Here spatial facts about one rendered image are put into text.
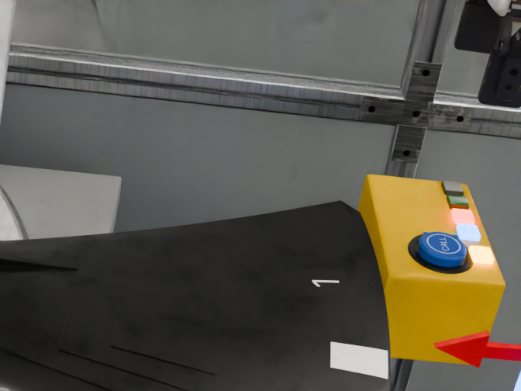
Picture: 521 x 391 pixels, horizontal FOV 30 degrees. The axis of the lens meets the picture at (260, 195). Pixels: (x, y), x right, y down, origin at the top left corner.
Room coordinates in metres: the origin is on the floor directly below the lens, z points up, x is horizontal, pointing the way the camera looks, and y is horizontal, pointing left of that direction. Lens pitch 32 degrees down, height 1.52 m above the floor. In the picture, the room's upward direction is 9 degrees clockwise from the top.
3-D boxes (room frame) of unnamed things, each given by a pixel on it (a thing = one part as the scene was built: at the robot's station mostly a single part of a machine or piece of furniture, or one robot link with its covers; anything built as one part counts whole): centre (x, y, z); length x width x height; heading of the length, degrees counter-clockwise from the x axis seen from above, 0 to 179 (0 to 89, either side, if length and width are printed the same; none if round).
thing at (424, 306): (0.72, -0.15, 1.02); 0.16 x 0.10 x 0.11; 6
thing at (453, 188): (0.79, -0.18, 1.08); 0.02 x 0.02 x 0.01; 6
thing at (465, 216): (0.74, -0.18, 1.08); 0.02 x 0.02 x 0.01; 6
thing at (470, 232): (0.72, -0.18, 1.08); 0.02 x 0.02 x 0.01; 6
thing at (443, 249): (0.68, -0.16, 1.08); 0.04 x 0.04 x 0.02
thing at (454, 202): (0.76, -0.18, 1.08); 0.02 x 0.02 x 0.01; 6
